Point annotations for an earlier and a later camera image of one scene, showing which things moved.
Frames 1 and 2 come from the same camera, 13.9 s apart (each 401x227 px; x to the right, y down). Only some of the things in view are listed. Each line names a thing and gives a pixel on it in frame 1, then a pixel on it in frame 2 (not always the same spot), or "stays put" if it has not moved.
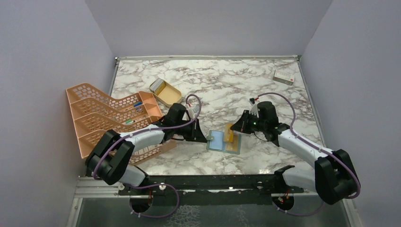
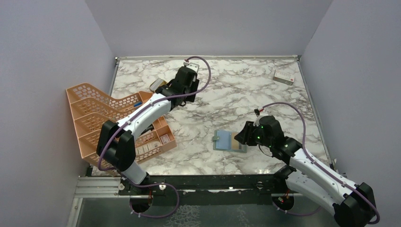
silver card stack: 157,86 stays put
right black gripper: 241,125 → 244,135
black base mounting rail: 212,191 stays put
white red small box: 283,77 stays put
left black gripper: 196,134 → 194,85
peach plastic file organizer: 95,114 stays put
